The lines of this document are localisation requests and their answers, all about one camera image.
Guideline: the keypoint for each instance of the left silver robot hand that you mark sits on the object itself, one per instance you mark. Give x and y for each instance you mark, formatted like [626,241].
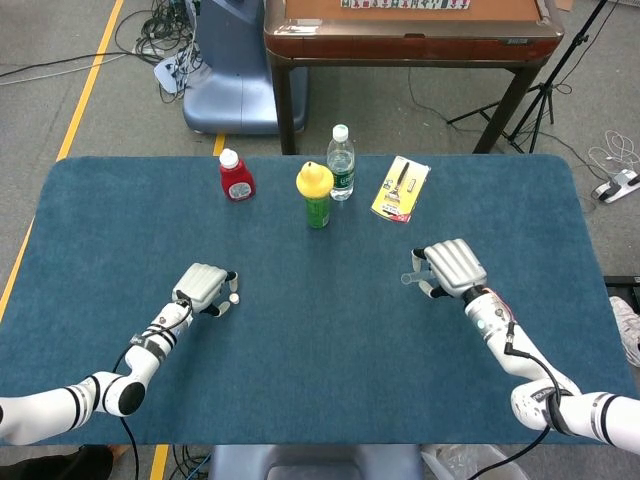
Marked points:
[200,285]

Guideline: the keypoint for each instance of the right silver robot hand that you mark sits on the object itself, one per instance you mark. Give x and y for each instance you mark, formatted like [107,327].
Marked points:
[455,265]

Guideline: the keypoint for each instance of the small white cap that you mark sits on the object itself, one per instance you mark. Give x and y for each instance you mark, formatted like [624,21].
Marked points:
[234,299]

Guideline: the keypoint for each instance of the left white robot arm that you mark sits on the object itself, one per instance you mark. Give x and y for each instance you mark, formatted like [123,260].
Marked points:
[145,350]

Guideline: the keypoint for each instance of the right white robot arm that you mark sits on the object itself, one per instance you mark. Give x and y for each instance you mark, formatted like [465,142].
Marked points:
[500,340]

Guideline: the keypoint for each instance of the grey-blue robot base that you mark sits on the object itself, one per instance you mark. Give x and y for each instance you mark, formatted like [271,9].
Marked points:
[310,462]

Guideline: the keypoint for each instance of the yellow razor blister pack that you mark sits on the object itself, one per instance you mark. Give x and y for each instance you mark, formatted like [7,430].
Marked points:
[400,190]

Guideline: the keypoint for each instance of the red ketchup bottle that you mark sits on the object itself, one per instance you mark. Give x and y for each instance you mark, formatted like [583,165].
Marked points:
[239,185]

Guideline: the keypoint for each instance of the blue table cloth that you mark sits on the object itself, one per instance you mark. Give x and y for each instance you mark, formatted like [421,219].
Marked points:
[320,325]

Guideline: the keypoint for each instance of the green drink can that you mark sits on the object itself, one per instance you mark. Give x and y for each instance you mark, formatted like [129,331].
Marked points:
[318,212]

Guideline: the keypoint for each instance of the clear plastic water bottle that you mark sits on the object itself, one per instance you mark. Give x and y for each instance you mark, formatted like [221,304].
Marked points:
[342,165]

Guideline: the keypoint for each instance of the yellow pear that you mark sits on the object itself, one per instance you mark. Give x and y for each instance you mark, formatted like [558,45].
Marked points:
[314,182]

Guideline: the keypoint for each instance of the black box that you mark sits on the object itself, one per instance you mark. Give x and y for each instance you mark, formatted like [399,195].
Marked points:
[622,287]

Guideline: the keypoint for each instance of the black tripod stand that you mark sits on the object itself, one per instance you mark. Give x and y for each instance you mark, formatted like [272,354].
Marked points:
[542,92]

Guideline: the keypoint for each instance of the clear plastic bag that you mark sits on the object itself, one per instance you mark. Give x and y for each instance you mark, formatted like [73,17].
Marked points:
[460,465]

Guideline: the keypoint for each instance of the white power strip with cables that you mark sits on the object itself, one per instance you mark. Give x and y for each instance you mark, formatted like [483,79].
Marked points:
[165,72]

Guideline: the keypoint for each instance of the brown mahjong table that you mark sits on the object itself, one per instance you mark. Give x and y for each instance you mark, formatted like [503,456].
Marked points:
[400,47]

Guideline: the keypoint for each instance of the black bag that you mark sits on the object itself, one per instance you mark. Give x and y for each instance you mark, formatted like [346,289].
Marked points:
[55,465]

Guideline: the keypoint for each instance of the face-up mahjong tile row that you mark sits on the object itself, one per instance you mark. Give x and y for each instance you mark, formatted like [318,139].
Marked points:
[405,3]

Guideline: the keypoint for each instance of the blue-grey machine pedestal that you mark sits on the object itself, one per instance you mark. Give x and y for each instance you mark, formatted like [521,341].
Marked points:
[235,75]

